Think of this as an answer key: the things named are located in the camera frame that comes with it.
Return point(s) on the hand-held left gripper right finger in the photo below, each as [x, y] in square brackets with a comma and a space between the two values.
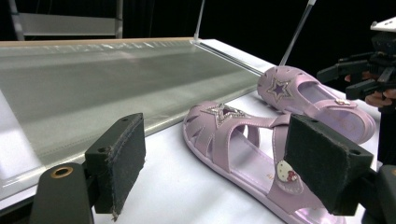
[323, 165]

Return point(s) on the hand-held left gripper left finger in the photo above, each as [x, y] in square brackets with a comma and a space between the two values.
[121, 161]

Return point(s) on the purple star sandal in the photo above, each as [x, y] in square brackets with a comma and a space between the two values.
[218, 140]
[289, 90]

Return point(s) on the grey metal shelf frame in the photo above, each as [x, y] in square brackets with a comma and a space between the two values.
[68, 25]

